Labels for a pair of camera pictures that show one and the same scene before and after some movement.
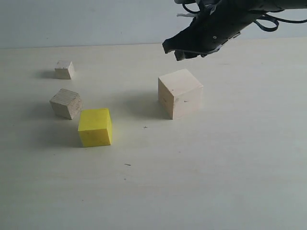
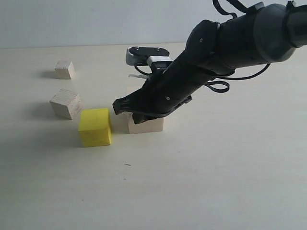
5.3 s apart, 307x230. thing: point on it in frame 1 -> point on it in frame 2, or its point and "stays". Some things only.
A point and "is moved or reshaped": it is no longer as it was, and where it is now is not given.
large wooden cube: x=180 y=94 is moved or reshaped
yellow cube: x=95 y=127 stays
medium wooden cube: x=66 y=104 stays
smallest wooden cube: x=64 y=70 stays
